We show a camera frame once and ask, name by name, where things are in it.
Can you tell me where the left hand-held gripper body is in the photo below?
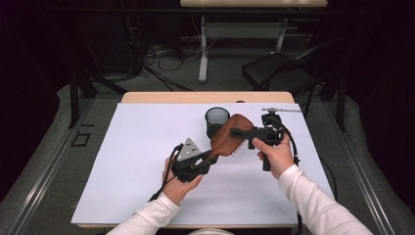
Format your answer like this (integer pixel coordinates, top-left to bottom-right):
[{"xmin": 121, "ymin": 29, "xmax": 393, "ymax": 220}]
[{"xmin": 170, "ymin": 137, "xmax": 204, "ymax": 183}]

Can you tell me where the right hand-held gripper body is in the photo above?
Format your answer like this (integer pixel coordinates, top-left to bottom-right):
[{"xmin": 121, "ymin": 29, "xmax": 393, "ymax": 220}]
[{"xmin": 244, "ymin": 107, "xmax": 301, "ymax": 172}]

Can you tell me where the wooden paddle hairbrush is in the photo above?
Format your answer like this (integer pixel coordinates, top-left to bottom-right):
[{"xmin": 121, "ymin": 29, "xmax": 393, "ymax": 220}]
[{"xmin": 208, "ymin": 113, "xmax": 255, "ymax": 162}]

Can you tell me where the black mesh pen holder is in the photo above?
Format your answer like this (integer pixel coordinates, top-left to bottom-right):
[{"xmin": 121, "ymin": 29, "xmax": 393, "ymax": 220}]
[{"xmin": 204, "ymin": 106, "xmax": 231, "ymax": 140}]

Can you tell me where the person's right hand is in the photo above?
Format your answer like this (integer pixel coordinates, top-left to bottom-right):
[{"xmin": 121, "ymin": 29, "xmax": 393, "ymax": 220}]
[{"xmin": 252, "ymin": 132, "xmax": 296, "ymax": 180}]

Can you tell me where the person's left hand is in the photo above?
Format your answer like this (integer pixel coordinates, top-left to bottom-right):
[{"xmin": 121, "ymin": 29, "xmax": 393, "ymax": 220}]
[{"xmin": 161, "ymin": 158, "xmax": 204, "ymax": 206}]

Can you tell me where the black folding chair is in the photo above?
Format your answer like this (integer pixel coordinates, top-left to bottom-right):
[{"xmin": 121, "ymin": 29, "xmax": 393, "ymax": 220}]
[{"xmin": 241, "ymin": 36, "xmax": 347, "ymax": 132}]

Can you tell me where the white round object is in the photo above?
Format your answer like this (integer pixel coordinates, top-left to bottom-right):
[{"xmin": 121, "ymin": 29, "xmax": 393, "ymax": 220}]
[{"xmin": 189, "ymin": 227, "xmax": 235, "ymax": 235}]

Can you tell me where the dark curtain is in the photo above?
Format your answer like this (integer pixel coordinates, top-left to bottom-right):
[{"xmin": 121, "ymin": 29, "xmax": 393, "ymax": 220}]
[
  {"xmin": 0, "ymin": 0, "xmax": 67, "ymax": 201},
  {"xmin": 342, "ymin": 0, "xmax": 415, "ymax": 214}
]

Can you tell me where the black metal stand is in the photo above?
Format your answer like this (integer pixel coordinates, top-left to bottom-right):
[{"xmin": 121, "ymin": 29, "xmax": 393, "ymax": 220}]
[{"xmin": 67, "ymin": 65, "xmax": 129, "ymax": 130}]

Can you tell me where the right hand-held gripper black cable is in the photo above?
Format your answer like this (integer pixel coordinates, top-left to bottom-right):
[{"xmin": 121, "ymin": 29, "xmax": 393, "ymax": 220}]
[{"xmin": 270, "ymin": 116, "xmax": 303, "ymax": 235}]

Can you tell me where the hand-held gripper black cable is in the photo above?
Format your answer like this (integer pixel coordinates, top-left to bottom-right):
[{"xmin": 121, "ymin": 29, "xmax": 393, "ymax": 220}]
[
  {"xmin": 148, "ymin": 142, "xmax": 184, "ymax": 203},
  {"xmin": 270, "ymin": 116, "xmax": 303, "ymax": 235}
]

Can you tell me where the left hand-held gripper black cable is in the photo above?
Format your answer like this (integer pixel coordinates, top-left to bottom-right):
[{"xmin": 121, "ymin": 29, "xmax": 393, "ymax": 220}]
[{"xmin": 148, "ymin": 142, "xmax": 184, "ymax": 203}]

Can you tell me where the thin black floor cable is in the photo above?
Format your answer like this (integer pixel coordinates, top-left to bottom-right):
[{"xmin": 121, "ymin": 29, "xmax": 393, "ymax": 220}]
[{"xmin": 317, "ymin": 156, "xmax": 338, "ymax": 201}]

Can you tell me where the tangle of floor cables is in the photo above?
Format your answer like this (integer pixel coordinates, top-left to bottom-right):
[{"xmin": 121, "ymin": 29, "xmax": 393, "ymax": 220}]
[{"xmin": 123, "ymin": 16, "xmax": 211, "ymax": 93}]

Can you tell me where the white metal frame desk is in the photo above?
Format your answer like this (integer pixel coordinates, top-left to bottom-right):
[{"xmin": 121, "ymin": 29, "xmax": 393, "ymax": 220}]
[{"xmin": 180, "ymin": 0, "xmax": 329, "ymax": 83}]

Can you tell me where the metal floor rail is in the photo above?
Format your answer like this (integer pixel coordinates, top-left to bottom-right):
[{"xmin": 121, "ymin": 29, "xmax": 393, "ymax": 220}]
[
  {"xmin": 321, "ymin": 97, "xmax": 396, "ymax": 235},
  {"xmin": 6, "ymin": 97, "xmax": 96, "ymax": 235}
]

